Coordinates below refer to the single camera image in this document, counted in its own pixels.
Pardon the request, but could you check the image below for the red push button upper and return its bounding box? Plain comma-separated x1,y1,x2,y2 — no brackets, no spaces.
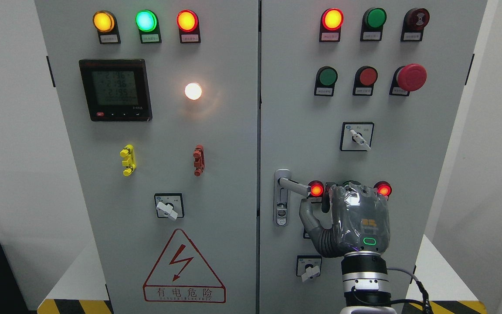
353,65,378,97

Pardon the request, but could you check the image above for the grey left cabinet door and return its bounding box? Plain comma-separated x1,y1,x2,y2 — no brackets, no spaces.
35,0,259,314

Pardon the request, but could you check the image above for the red lit indicator top right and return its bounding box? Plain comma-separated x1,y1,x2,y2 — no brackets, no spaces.
319,8,344,42

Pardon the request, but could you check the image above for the red electric hazard warning sticker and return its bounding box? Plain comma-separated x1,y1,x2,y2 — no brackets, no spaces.
143,229,226,304

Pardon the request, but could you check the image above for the green indicator top right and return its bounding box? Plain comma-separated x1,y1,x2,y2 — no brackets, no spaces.
360,7,387,41

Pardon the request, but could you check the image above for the white selector switch upper right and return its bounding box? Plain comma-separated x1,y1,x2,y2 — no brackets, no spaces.
340,122,375,151

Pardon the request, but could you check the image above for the green push button upper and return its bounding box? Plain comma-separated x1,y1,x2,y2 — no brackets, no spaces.
313,66,337,97

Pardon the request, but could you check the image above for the green indicator middle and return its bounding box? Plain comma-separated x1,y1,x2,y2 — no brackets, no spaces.
342,180,361,186

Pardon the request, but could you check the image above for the red emergency stop mushroom button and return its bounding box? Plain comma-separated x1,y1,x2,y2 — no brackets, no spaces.
389,63,427,97

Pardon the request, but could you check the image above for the silver door handle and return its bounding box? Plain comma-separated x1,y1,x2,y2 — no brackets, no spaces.
273,169,311,226

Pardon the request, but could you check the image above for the white selector switch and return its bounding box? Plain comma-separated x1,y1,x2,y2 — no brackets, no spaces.
340,122,375,151
295,255,322,282

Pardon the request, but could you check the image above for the white lit indicator light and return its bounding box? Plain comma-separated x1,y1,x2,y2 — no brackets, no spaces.
184,82,203,101

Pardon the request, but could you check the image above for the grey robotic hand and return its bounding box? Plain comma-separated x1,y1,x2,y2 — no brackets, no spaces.
299,184,390,258

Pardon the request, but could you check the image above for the red lit indicator middle right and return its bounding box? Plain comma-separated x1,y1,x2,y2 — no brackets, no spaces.
374,181,393,199

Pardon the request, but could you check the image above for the white selector switch left door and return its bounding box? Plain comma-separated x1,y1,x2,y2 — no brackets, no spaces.
154,193,185,221

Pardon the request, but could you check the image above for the black digital power meter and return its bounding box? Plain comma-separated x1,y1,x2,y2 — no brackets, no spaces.
78,59,152,122

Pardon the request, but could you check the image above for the red terminal connector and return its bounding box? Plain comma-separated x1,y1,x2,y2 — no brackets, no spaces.
193,144,205,177

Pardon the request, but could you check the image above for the white platform with hazard stripes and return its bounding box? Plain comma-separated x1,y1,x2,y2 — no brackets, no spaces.
36,237,487,314

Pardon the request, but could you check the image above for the grey right cabinet door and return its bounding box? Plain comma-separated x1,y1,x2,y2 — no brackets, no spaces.
258,0,487,314

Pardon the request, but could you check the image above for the grey cabinet door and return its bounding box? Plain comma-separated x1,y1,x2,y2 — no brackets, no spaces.
35,0,259,314
258,0,487,314

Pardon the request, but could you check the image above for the yellow terminal connector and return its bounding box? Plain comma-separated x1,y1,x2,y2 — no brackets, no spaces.
120,144,137,177

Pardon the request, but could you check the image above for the green lit indicator light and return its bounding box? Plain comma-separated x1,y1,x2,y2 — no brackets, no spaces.
135,10,162,44

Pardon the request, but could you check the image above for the dark red buzzer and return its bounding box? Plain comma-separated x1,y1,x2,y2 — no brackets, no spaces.
400,8,430,42

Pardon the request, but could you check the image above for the yellow indicator light top left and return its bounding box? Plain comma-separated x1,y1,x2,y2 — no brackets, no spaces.
92,10,120,44

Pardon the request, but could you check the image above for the white selector switch lower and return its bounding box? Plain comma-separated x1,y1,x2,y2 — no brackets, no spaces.
295,255,322,282

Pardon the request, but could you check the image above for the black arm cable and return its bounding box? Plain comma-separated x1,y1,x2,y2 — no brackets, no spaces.
347,267,434,314

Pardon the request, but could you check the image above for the red lit indicator light left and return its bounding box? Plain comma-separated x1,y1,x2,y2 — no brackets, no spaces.
176,10,201,44

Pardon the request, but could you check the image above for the red lit indicator middle left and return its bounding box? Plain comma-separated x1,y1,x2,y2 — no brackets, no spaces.
307,180,325,204

